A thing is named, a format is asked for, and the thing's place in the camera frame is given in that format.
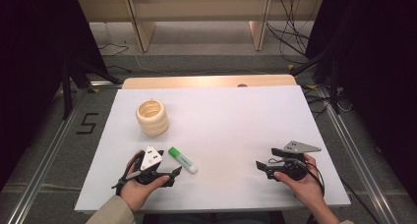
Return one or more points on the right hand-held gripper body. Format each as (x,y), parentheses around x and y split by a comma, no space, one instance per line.
(296,147)

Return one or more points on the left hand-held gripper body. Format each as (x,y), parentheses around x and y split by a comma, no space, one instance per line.
(150,158)

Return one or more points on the person's left hand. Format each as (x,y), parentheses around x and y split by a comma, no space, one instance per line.
(136,193)

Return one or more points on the person's right hand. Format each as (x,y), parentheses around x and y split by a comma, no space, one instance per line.
(306,188)

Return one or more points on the green and white glue stick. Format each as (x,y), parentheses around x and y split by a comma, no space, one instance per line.
(182,159)

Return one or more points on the cream ribbed cup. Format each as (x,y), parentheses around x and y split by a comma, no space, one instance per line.
(152,119)

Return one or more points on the white board sheet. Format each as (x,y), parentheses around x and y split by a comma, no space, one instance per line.
(229,125)

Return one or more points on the black metal stand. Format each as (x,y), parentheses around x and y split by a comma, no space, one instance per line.
(333,83)
(67,93)

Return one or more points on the light wooden bench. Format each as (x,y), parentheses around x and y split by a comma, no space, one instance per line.
(196,8)

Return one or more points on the aluminium floor rail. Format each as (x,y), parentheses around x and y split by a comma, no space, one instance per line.
(39,175)
(360,165)

